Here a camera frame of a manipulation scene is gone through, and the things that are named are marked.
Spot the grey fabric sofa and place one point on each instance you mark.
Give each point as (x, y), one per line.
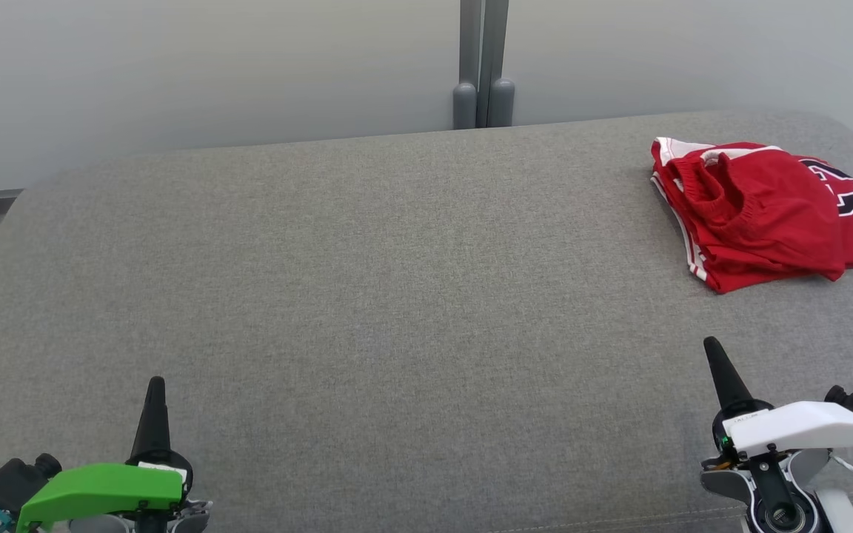
(360, 296)

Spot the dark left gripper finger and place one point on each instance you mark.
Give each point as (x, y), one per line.
(152, 426)

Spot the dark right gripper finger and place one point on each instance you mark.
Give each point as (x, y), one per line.
(726, 381)

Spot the grey partition post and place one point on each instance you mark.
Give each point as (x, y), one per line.
(465, 104)

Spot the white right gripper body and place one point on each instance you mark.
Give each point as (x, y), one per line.
(797, 428)

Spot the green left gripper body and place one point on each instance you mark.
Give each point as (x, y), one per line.
(101, 488)

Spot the red shorts with white sides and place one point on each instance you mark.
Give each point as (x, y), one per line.
(767, 215)

